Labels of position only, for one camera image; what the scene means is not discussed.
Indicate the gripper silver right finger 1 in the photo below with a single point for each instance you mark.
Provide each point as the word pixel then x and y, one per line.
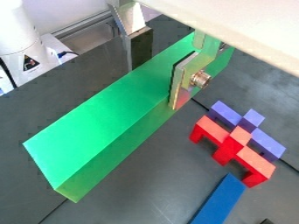
pixel 189 70

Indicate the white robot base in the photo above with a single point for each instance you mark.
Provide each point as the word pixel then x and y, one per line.
pixel 29 54

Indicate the red stepped block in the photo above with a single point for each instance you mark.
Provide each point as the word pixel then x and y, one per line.
pixel 233 148

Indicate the blue cable plug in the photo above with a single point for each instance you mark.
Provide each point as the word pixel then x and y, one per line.
pixel 65 53

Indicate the aluminium frame rail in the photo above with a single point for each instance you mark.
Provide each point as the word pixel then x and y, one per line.
pixel 98 19

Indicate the blue rectangular block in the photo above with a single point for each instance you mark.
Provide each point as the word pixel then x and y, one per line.
pixel 218 205

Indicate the purple stepped block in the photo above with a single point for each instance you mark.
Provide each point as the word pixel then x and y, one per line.
pixel 272 148

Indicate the gripper black left finger 1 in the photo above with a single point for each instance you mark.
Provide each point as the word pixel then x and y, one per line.
pixel 137 34

